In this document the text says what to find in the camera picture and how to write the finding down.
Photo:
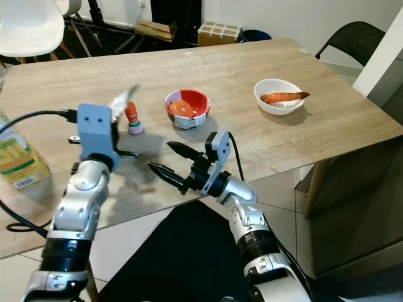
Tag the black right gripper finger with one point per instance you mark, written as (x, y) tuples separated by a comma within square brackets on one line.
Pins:
[(171, 175), (184, 152)]

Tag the green snack pouch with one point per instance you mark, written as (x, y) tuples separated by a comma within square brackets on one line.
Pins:
[(123, 104)]

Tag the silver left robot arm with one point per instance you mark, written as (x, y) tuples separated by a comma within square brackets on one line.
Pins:
[(75, 207)]

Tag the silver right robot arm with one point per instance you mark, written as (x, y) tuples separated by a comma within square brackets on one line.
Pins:
[(245, 214)]

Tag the small orange capped bottle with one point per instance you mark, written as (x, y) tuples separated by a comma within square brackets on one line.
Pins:
[(133, 113)]

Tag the orange round fruit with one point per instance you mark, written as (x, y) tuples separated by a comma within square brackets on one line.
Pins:
[(179, 109)]

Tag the red and white bowl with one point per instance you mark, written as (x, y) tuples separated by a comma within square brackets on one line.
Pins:
[(196, 100)]

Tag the yellow green juice carton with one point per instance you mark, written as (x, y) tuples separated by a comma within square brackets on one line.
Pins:
[(22, 163)]

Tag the light wooden dining table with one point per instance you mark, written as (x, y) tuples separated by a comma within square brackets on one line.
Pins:
[(289, 132)]

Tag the orange carrot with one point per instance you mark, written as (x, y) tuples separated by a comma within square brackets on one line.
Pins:
[(283, 97)]

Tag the small brown cardboard box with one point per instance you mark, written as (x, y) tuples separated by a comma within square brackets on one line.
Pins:
[(156, 30)]

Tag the white grid patterned box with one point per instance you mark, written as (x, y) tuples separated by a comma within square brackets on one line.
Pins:
[(220, 34)]

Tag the dark blue bucket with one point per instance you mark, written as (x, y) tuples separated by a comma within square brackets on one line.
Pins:
[(255, 35)]

